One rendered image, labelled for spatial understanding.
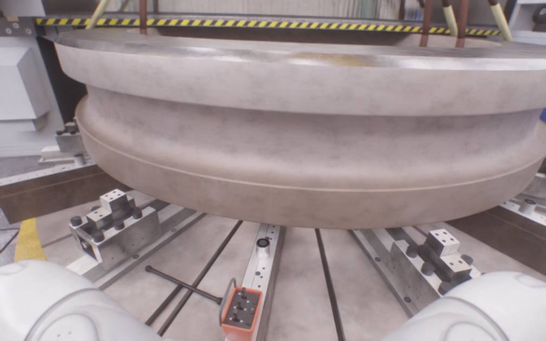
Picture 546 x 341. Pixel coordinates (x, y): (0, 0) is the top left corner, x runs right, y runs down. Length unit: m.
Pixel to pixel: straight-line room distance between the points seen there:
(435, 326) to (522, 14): 4.90
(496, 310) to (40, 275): 0.67
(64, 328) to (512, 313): 0.58
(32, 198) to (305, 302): 2.44
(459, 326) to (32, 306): 0.56
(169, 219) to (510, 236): 2.70
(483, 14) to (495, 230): 3.99
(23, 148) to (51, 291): 5.11
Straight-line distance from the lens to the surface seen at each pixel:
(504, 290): 0.57
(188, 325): 1.92
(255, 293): 1.39
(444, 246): 1.82
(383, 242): 2.28
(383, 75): 1.33
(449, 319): 0.45
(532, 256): 2.88
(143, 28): 3.91
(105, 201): 2.11
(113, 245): 2.09
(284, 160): 1.54
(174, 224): 2.48
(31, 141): 5.48
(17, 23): 4.77
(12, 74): 4.75
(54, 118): 5.17
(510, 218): 2.79
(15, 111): 4.90
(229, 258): 2.21
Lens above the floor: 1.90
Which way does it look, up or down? 29 degrees down
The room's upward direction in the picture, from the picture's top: 2 degrees clockwise
